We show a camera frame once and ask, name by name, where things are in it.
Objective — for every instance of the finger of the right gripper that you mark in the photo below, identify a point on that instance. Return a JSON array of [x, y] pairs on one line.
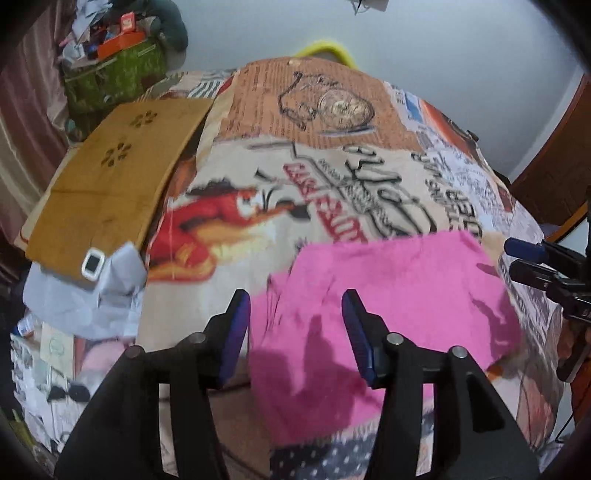
[[532, 274], [531, 252]]

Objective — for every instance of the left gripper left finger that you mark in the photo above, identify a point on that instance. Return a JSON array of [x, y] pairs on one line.
[[117, 435]]

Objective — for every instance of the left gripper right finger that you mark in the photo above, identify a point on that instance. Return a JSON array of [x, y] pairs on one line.
[[475, 435]]

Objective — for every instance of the person's right hand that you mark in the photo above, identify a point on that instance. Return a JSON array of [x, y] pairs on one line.
[[566, 341]]

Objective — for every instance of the brown wooden door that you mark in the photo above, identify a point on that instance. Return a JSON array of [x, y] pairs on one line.
[[552, 187]]

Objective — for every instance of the white crumpled cloth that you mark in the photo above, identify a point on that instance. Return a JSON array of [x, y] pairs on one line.
[[109, 307]]

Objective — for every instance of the printed patchwork bedspread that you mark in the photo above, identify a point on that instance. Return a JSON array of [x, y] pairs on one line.
[[311, 178]]

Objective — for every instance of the brown perforated cardboard sheet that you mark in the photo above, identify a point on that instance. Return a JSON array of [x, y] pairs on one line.
[[108, 192]]

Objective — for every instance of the yellow foam tube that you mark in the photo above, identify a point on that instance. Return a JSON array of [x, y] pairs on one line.
[[328, 47]]

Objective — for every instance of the pink curtain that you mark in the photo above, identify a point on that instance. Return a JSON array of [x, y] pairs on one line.
[[33, 114]]

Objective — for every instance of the green fabric storage bag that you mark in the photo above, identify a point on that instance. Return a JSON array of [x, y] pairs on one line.
[[120, 78]]

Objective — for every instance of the orange box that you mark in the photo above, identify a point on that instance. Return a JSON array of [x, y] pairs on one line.
[[118, 43]]

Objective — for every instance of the wall mounted dark frame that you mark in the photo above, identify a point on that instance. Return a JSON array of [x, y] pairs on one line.
[[362, 6]]

